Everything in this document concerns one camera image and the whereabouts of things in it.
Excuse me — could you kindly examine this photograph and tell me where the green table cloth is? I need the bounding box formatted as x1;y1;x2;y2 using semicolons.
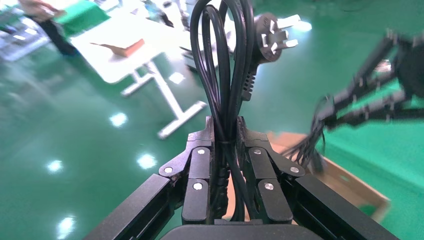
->
317;79;424;240

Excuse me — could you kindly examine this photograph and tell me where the thick black power cord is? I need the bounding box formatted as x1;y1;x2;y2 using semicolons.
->
189;0;302;223

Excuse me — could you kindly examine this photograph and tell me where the small brown cardboard box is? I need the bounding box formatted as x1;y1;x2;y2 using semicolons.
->
90;38;146;58

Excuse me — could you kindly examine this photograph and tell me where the white table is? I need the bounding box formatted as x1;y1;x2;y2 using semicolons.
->
69;13;209;140

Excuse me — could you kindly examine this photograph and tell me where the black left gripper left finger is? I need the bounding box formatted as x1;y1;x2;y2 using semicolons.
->
82;115;216;240

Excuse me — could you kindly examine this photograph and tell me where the black adapter with thin cable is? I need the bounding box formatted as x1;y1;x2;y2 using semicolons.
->
284;96;330;173

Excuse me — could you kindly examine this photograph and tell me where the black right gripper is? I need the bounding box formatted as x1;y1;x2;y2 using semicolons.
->
314;29;424;128

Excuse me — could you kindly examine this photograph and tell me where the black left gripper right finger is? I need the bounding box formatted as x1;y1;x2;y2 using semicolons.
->
235;115;402;240

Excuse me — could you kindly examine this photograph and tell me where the person in dark clothes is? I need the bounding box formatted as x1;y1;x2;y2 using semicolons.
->
18;0;80;57

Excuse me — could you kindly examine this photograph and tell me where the open brown cardboard box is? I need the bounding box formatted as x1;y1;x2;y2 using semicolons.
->
222;130;392;224

